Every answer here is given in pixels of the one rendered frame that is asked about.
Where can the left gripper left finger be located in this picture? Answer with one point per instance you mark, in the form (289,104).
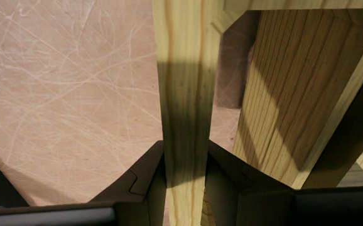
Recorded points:
(136,198)

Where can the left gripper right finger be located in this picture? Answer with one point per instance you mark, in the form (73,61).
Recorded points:
(241,195)

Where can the wooden maze board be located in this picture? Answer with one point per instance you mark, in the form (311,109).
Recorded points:
(301,120)

